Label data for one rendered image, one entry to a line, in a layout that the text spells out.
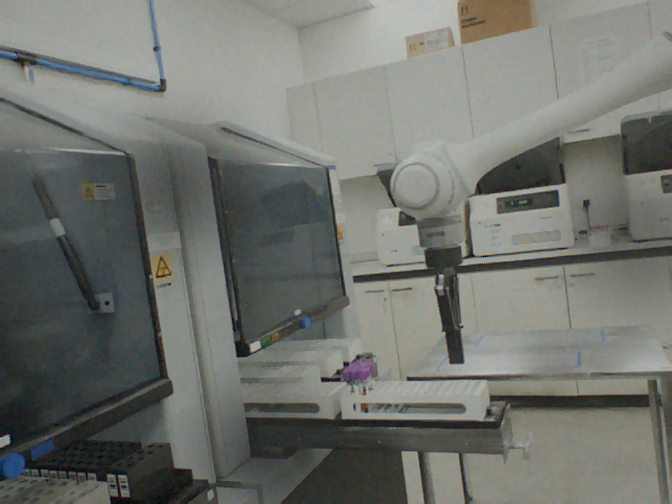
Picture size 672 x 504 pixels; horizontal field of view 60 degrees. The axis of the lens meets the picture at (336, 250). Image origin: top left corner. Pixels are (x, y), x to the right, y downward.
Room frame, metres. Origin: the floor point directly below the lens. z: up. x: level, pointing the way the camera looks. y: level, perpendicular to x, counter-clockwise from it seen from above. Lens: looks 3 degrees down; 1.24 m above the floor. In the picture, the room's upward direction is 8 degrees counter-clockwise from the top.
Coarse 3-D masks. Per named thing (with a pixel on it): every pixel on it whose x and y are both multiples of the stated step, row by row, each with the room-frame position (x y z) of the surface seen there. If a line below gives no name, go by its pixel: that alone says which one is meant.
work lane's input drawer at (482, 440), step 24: (504, 408) 1.17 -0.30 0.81; (264, 432) 1.28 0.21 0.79; (288, 432) 1.26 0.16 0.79; (312, 432) 1.23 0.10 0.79; (336, 432) 1.21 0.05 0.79; (360, 432) 1.19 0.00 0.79; (384, 432) 1.17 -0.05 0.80; (408, 432) 1.15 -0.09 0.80; (432, 432) 1.13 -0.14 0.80; (456, 432) 1.11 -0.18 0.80; (480, 432) 1.09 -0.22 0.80; (504, 432) 1.11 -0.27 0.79; (504, 456) 1.08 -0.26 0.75; (528, 456) 1.08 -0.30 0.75
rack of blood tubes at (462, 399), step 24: (384, 384) 1.27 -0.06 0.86; (408, 384) 1.25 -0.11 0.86; (432, 384) 1.23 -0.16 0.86; (456, 384) 1.20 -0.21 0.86; (480, 384) 1.18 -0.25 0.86; (384, 408) 1.22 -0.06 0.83; (408, 408) 1.26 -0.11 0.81; (432, 408) 1.24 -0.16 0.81; (456, 408) 1.22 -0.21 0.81; (480, 408) 1.11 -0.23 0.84
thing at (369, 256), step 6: (612, 228) 3.67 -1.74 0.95; (576, 234) 3.76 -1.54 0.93; (618, 234) 3.66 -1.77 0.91; (624, 234) 3.65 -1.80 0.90; (372, 252) 4.33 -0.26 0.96; (354, 258) 4.38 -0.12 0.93; (360, 258) 4.36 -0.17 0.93; (366, 258) 4.34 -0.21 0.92; (372, 258) 4.32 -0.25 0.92; (378, 258) 4.30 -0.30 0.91
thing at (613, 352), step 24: (480, 336) 1.79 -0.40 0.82; (504, 336) 1.75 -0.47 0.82; (528, 336) 1.71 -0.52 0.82; (552, 336) 1.67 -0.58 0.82; (576, 336) 1.63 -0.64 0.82; (600, 336) 1.59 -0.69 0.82; (624, 336) 1.56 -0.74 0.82; (648, 336) 1.53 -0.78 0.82; (432, 360) 1.58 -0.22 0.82; (480, 360) 1.52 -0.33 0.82; (504, 360) 1.49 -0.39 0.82; (528, 360) 1.46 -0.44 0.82; (552, 360) 1.43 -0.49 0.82; (576, 360) 1.40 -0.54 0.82; (600, 360) 1.37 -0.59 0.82; (624, 360) 1.35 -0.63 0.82; (648, 360) 1.32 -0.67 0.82; (648, 384) 1.63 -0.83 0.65; (432, 480) 1.48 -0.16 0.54
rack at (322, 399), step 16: (240, 384) 1.43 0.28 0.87; (256, 384) 1.42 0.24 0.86; (272, 384) 1.39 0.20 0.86; (288, 384) 1.38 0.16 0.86; (304, 384) 1.36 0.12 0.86; (320, 384) 1.34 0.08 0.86; (336, 384) 1.33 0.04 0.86; (256, 400) 1.31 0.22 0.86; (272, 400) 1.29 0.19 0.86; (288, 400) 1.27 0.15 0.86; (304, 400) 1.26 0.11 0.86; (320, 400) 1.24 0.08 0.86; (336, 400) 1.26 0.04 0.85; (256, 416) 1.31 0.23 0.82; (272, 416) 1.29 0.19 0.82; (288, 416) 1.28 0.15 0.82; (304, 416) 1.26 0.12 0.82; (320, 416) 1.24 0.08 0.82
